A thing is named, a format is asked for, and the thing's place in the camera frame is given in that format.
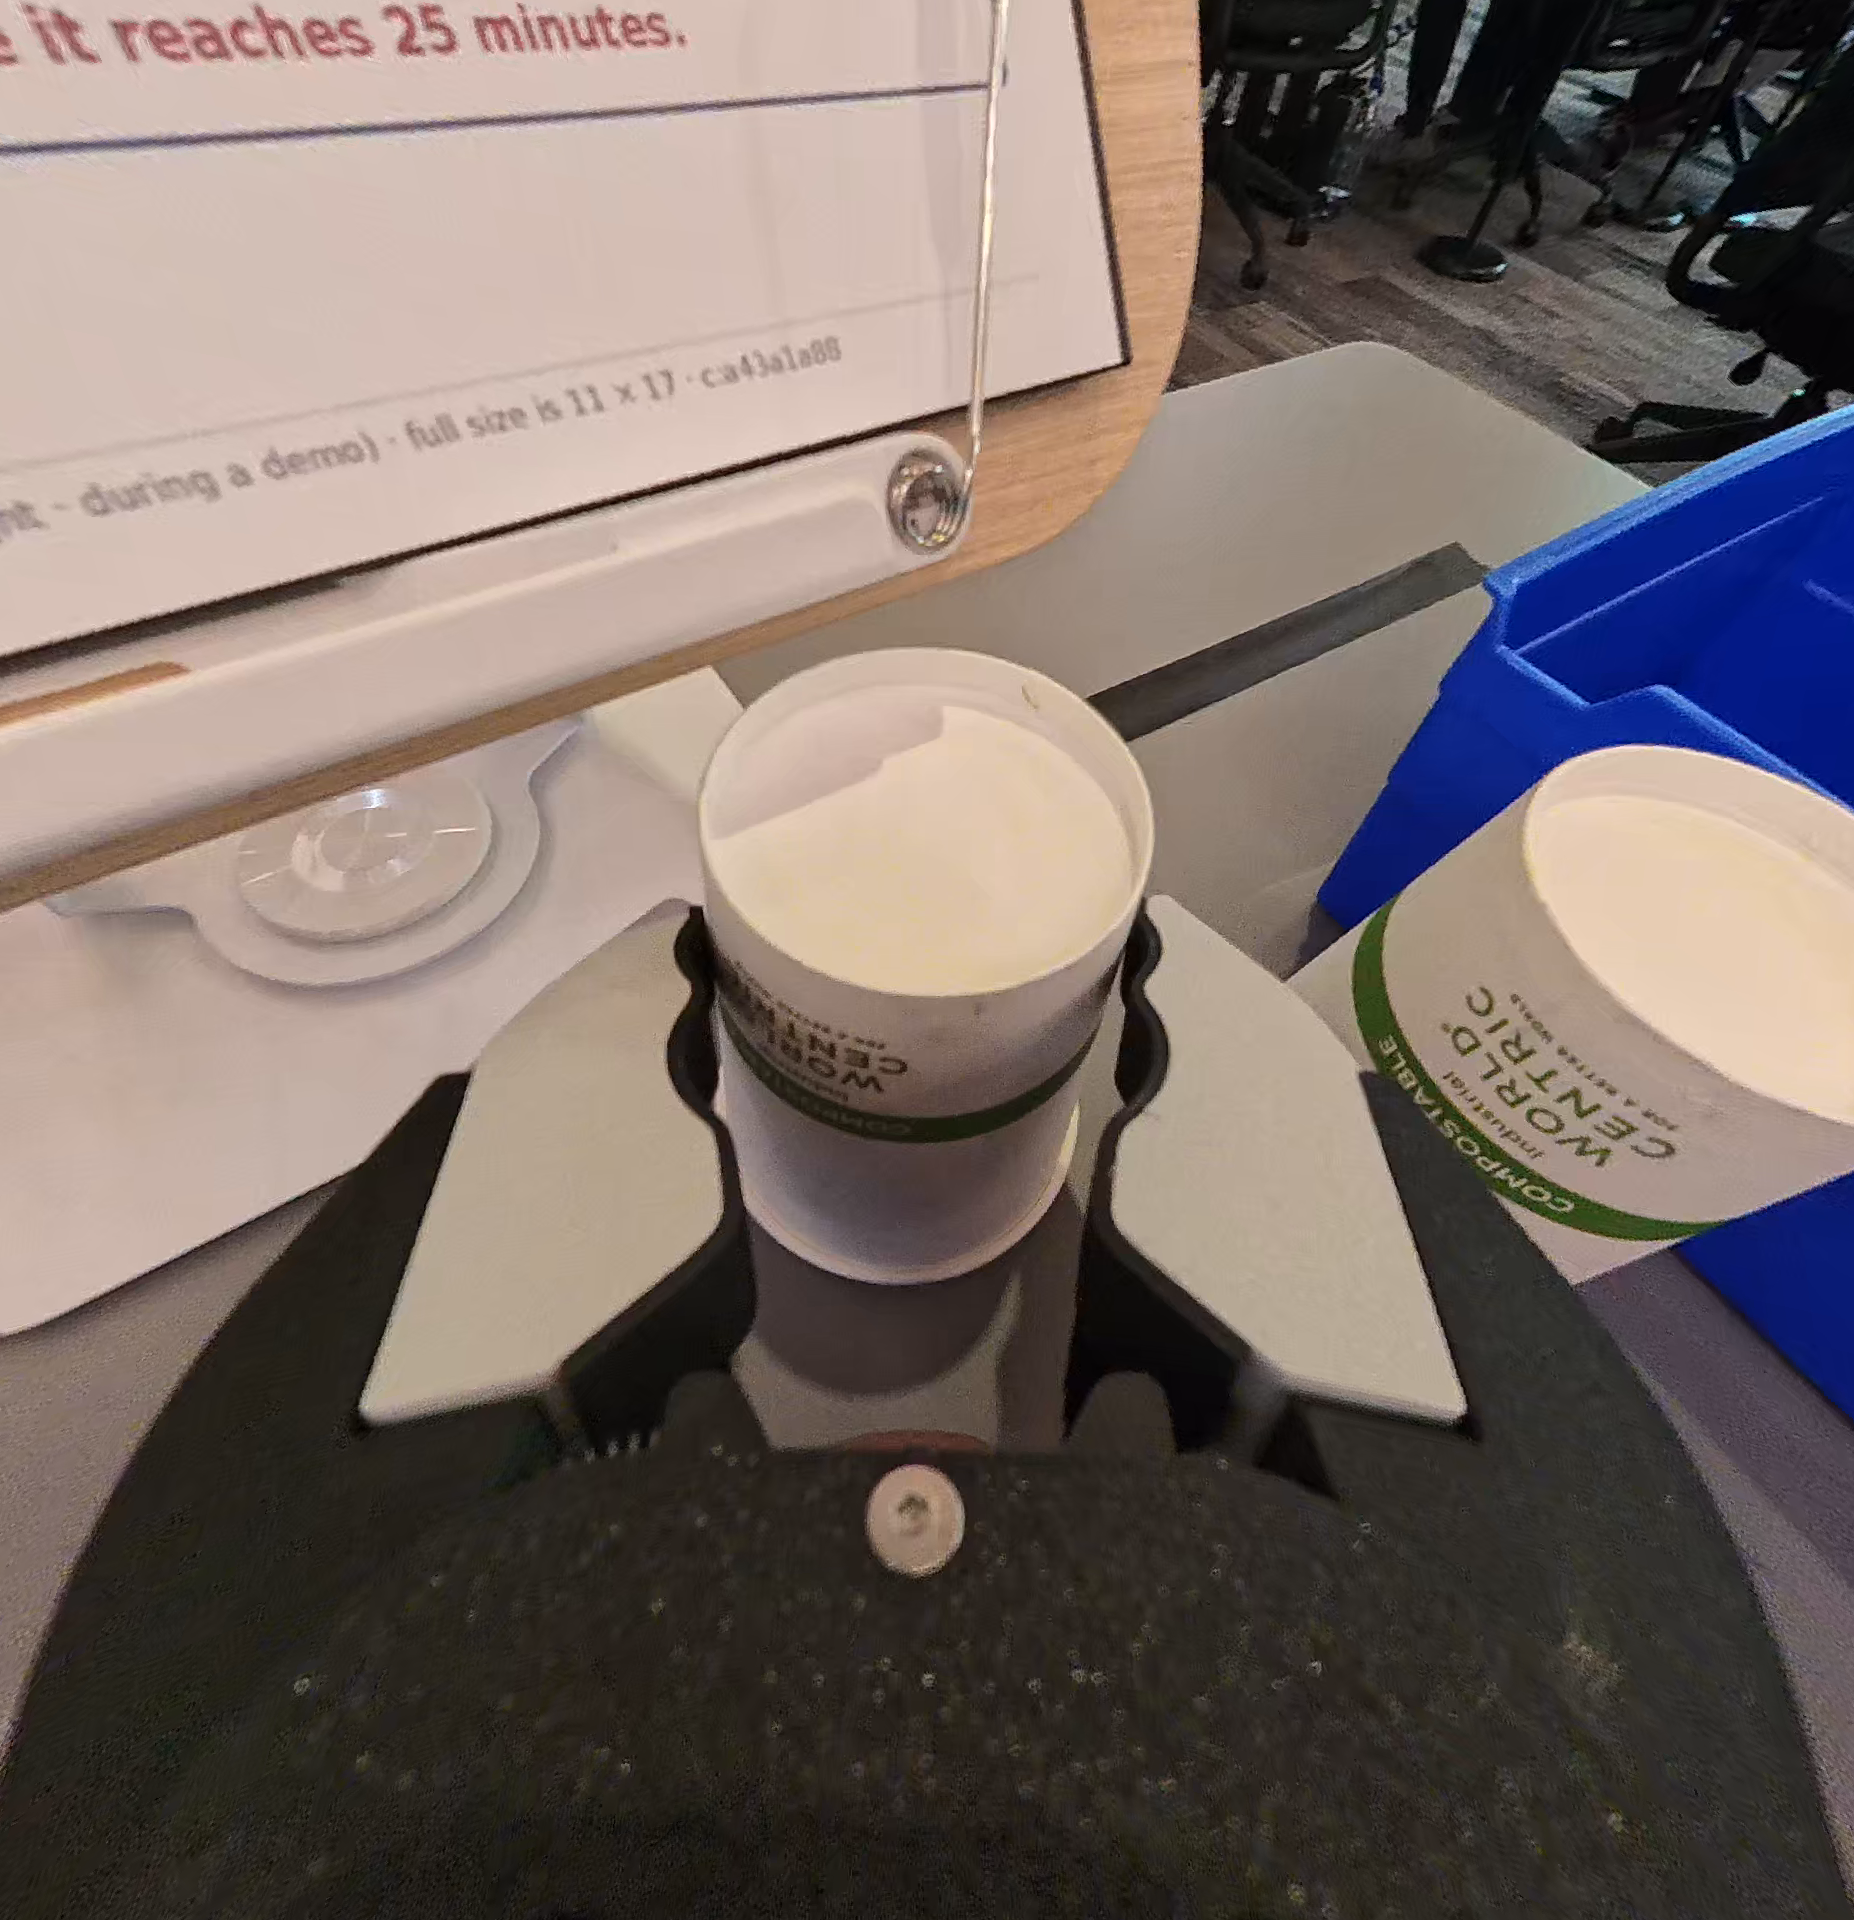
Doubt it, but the wooden sign board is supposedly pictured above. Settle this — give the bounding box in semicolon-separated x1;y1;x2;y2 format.
0;0;1207;926

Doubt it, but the black office chair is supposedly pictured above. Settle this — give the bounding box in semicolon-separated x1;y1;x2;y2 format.
1203;0;1410;293
1591;91;1854;468

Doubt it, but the blue plastic bin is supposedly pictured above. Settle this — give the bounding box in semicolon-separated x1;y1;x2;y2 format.
1316;393;1854;1457

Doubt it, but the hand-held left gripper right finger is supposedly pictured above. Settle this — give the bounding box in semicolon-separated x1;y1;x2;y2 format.
1068;895;1472;1464

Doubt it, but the white instruction sheet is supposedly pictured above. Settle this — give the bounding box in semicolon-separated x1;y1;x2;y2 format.
0;0;1133;665

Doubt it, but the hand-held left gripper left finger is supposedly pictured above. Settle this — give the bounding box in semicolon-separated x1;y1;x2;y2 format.
357;896;758;1464

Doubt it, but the white sign stand base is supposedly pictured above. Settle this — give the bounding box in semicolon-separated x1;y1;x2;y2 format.
0;667;744;1346

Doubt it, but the white paper cup green band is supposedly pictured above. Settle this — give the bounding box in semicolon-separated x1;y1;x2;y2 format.
1287;746;1854;1294
698;645;1157;1286

